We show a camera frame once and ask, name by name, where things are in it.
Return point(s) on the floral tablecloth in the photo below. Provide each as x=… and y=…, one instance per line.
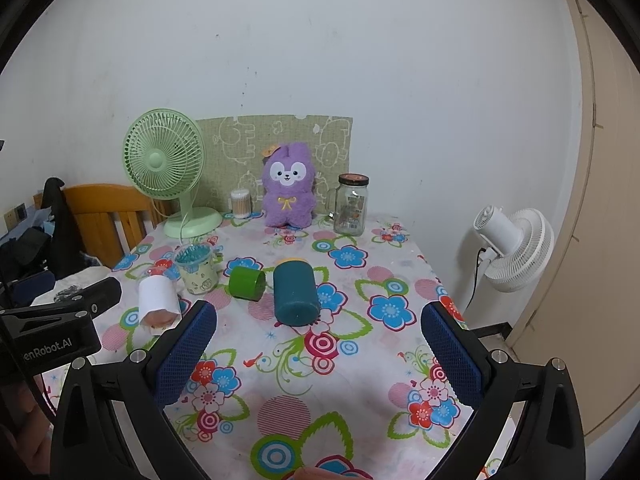
x=300, y=375

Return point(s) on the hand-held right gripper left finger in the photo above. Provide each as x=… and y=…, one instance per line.
x=186, y=355

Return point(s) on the teal cup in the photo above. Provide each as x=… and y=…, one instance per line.
x=296, y=292

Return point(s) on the white cup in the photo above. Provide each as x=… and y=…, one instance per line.
x=157, y=296

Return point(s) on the green desk fan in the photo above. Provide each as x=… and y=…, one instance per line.
x=162, y=160

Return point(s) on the glass jar with black lid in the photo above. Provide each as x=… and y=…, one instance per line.
x=350, y=207

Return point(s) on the wall switch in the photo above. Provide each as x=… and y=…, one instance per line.
x=15, y=215

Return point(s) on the person's left forearm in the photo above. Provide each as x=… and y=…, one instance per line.
x=25, y=447

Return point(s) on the beige wardrobe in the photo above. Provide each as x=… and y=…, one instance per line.
x=600, y=210

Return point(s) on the white fan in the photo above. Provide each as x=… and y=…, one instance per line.
x=520, y=247

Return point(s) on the small green cup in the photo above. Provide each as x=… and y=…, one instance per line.
x=246, y=284

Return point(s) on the green printed mat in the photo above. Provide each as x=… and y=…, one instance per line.
x=240, y=145

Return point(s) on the cotton swab container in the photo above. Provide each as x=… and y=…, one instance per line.
x=240, y=204

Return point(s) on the black cloth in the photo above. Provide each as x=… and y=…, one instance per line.
x=60, y=230

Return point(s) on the purple plush toy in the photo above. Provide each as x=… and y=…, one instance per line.
x=288, y=200

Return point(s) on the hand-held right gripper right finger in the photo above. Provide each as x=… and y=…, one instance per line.
x=452, y=360

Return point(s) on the dark bag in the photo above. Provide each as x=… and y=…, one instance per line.
x=22, y=252

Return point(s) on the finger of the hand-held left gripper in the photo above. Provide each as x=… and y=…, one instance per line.
x=97, y=294

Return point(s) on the clear patterned cup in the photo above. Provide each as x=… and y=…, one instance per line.
x=197, y=272

